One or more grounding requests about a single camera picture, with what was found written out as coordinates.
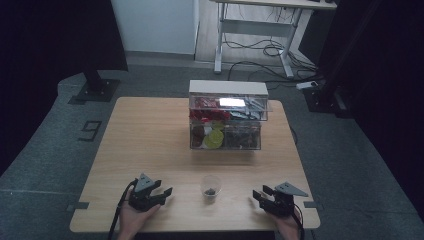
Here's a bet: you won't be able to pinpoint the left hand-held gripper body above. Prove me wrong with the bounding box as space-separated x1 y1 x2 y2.
127 172 168 213

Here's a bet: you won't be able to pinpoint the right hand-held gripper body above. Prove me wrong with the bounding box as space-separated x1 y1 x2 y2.
263 181 310 219

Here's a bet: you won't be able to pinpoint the clear glass cup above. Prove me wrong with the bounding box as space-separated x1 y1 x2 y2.
199 174 223 203

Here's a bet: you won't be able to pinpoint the clear acrylic drawer organizer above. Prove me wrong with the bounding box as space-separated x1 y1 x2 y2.
188 79 270 151

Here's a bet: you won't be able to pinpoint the person's right hand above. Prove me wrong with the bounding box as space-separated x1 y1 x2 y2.
274 202 303 240

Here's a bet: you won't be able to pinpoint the person's left hand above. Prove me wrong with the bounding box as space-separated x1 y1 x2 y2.
116 190 162 240

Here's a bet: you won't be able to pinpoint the pile of dark dried pieces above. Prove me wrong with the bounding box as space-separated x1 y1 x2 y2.
224 130 261 150

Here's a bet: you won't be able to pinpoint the dark red round packs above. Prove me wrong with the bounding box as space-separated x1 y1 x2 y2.
191 124 206 148

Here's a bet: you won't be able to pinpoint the yellow-green round packs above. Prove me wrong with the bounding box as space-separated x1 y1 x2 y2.
203 121 226 150

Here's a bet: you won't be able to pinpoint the pile of grey packets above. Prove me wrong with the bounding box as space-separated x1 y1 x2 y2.
229 96 268 120

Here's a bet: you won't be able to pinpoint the pile of red packets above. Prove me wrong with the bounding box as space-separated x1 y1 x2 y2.
189 97 232 123

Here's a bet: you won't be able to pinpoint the black stand with long base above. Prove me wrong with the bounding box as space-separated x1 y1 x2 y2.
302 84 355 120

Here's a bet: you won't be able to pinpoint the white power strip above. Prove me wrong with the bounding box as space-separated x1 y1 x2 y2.
295 80 320 91

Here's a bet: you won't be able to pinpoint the black stand with square base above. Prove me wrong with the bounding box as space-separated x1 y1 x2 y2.
74 69 121 103

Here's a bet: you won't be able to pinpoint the tall black curtain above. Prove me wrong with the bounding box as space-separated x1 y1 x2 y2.
297 0 424 222

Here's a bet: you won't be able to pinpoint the white panel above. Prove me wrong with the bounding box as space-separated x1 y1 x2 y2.
110 0 201 56

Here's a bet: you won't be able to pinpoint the wide black curtain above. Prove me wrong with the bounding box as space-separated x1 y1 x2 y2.
0 0 129 178

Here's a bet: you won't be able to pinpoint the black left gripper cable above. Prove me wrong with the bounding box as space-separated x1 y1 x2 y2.
107 178 140 240

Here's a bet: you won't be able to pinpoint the black floor cables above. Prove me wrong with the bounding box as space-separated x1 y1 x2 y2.
222 32 325 88

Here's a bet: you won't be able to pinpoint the white metal desk frame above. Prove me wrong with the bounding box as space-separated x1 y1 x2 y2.
209 0 338 80

